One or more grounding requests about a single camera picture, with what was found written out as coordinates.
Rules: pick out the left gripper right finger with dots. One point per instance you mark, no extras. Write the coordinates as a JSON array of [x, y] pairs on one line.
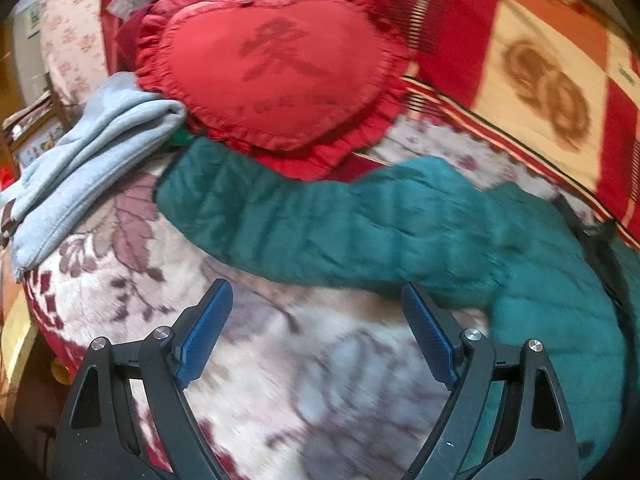
[[533, 436]]

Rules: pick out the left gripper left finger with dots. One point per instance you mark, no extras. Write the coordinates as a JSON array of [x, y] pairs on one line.
[[97, 435]]

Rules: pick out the teal quilted jacket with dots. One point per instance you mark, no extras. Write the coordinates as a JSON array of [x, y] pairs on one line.
[[530, 264]]

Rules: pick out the white maroon floral blanket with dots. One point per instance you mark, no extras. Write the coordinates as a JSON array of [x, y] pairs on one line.
[[305, 382]]

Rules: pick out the light blue folded garment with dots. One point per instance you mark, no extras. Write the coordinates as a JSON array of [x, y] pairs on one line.
[[120, 126]]

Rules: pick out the red cream rose blanket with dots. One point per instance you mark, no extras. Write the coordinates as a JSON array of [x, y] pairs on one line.
[[554, 83]]

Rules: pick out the red heart-shaped pillow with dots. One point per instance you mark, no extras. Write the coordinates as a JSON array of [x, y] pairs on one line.
[[298, 85]]

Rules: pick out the pink floral fabric bundle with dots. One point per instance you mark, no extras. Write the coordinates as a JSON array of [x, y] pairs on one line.
[[72, 47]]

